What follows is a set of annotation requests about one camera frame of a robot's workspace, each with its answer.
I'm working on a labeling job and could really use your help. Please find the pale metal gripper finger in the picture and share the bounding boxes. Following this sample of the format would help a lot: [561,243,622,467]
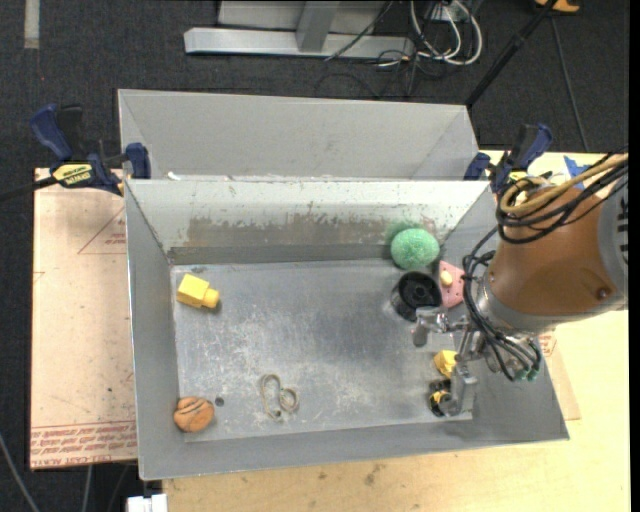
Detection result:
[448,365,480,418]
[411,306,450,349]

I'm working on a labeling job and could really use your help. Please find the black and yellow toy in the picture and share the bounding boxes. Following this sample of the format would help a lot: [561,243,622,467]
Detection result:
[427,379,455,418]

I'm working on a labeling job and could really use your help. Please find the small yellow block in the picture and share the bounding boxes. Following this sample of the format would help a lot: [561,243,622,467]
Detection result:
[432,349,460,380]

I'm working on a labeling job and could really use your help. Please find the black round spool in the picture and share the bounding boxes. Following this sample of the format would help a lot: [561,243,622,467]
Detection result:
[390,270,444,323]

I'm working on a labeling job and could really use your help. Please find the pink wedge with yellow piece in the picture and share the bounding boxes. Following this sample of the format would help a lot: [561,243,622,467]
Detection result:
[438,260,467,308]

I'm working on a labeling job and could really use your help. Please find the green scrub ball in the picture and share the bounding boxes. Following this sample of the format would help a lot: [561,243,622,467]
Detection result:
[388,226,442,271]

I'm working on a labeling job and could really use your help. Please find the grey metal bin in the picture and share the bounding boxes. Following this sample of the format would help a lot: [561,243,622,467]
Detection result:
[117,88,570,482]

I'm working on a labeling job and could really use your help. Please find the tan rubber band loop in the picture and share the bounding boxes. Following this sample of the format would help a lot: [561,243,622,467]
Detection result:
[258,373,301,423]

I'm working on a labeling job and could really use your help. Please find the yellow toy block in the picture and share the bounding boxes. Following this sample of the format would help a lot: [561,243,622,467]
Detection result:
[175,273,222,310]

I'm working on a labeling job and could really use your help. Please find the brown toy bread roll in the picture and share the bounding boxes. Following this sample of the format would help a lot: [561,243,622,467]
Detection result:
[172,395,217,434]

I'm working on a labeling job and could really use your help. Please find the brown cardboard board, red print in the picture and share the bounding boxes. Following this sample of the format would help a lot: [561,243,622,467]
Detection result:
[29,167,582,471]

